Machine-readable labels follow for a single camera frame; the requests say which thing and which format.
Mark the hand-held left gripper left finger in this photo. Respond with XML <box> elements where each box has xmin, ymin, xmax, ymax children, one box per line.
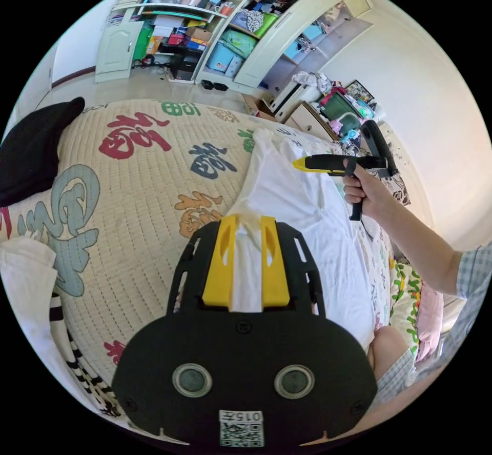
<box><xmin>201</xmin><ymin>215</ymin><xmax>237</xmax><ymax>306</ymax></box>

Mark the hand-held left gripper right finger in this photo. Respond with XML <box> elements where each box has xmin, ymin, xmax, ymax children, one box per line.
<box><xmin>260</xmin><ymin>214</ymin><xmax>291</xmax><ymax>307</ymax></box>

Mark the white t-shirt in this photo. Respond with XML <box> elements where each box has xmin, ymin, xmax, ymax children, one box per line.
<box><xmin>225</xmin><ymin>128</ymin><xmax>377</xmax><ymax>341</ymax></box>

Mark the person's right forearm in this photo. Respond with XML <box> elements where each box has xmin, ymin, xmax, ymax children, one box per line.
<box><xmin>371</xmin><ymin>187</ymin><xmax>466</xmax><ymax>296</ymax></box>

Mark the person's right hand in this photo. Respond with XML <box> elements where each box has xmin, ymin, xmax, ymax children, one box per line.
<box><xmin>342</xmin><ymin>162</ymin><xmax>387</xmax><ymax>218</ymax></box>

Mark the wooden bedside cabinet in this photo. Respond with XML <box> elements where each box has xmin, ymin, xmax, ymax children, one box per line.
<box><xmin>283</xmin><ymin>100</ymin><xmax>341</xmax><ymax>142</ymax></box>

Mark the green storage bin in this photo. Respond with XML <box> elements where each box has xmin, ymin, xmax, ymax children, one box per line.
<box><xmin>319</xmin><ymin>90</ymin><xmax>364</xmax><ymax>124</ymax></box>

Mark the brown carton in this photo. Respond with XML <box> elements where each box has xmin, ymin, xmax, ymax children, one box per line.
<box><xmin>241</xmin><ymin>92</ymin><xmax>278</xmax><ymax>122</ymax></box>

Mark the bed with printed quilt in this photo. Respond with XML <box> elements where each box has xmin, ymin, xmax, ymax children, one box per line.
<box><xmin>0</xmin><ymin>97</ymin><xmax>423</xmax><ymax>419</ymax></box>

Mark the green flowered blanket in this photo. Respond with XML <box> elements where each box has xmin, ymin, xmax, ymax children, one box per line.
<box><xmin>388</xmin><ymin>261</ymin><xmax>424</xmax><ymax>358</ymax></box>

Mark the white wardrobe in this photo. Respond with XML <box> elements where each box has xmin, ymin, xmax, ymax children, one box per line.
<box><xmin>195</xmin><ymin>0</ymin><xmax>374</xmax><ymax>92</ymax></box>

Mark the pink pillow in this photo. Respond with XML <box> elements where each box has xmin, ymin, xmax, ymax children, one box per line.
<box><xmin>416</xmin><ymin>281</ymin><xmax>445</xmax><ymax>354</ymax></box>

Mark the person's body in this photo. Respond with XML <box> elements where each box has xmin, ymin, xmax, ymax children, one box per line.
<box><xmin>365</xmin><ymin>241</ymin><xmax>492</xmax><ymax>408</ymax></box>

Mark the white shelf unit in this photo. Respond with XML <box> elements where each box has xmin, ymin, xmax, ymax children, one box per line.
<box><xmin>94</xmin><ymin>0</ymin><xmax>247</xmax><ymax>85</ymax></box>

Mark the black garment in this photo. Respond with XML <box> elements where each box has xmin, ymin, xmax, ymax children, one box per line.
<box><xmin>0</xmin><ymin>96</ymin><xmax>86</xmax><ymax>208</ymax></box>

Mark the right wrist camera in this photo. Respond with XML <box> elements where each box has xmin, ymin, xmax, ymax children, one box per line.
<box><xmin>360</xmin><ymin>119</ymin><xmax>399</xmax><ymax>177</ymax></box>

